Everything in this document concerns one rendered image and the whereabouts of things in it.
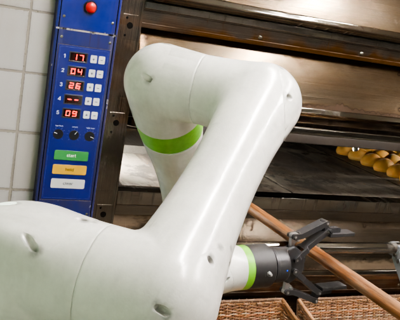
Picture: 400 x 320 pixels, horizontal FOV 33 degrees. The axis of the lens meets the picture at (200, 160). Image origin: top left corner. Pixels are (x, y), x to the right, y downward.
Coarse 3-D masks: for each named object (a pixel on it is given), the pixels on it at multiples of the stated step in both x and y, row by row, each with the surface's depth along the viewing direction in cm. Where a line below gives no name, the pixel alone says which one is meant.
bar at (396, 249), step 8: (320, 248) 172; (328, 248) 173; (336, 248) 174; (344, 248) 175; (352, 248) 176; (360, 248) 177; (368, 248) 178; (376, 248) 179; (384, 248) 180; (392, 248) 182; (392, 256) 185
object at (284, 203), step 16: (128, 192) 187; (144, 192) 189; (160, 192) 192; (256, 192) 210; (272, 192) 213; (272, 208) 208; (288, 208) 211; (304, 208) 213; (320, 208) 216; (336, 208) 218; (352, 208) 221; (368, 208) 224; (384, 208) 227
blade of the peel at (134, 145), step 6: (126, 132) 267; (132, 132) 269; (126, 138) 255; (132, 138) 257; (138, 138) 259; (126, 144) 245; (132, 144) 247; (138, 144) 249; (126, 150) 233; (132, 150) 234; (138, 150) 235; (144, 150) 236
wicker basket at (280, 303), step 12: (228, 300) 207; (240, 300) 209; (252, 300) 210; (264, 300) 212; (276, 300) 214; (228, 312) 207; (240, 312) 208; (252, 312) 211; (264, 312) 213; (276, 312) 215; (288, 312) 212
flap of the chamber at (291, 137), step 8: (128, 120) 183; (288, 136) 186; (296, 136) 187; (304, 136) 188; (312, 136) 189; (320, 136) 191; (320, 144) 191; (328, 144) 192; (336, 144) 193; (344, 144) 194; (352, 144) 195; (360, 144) 197; (368, 144) 198; (376, 144) 199; (384, 144) 200; (392, 144) 202
